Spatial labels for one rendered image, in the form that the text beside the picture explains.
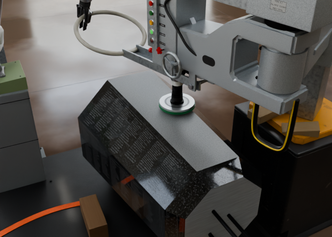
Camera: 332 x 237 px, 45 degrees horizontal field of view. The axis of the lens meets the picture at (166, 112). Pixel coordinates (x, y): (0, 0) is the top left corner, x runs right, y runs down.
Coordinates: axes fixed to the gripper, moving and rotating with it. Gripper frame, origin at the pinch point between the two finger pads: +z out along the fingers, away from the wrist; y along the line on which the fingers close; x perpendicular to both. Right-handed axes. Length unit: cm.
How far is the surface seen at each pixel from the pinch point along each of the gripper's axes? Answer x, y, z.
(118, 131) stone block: -45, 72, 16
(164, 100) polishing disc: -20, 85, -4
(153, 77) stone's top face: 7, 61, 12
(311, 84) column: 23, 151, -37
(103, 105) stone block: -29, 48, 23
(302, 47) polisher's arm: -35, 140, -87
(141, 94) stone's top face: -17, 67, 8
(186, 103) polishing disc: -16, 98, -8
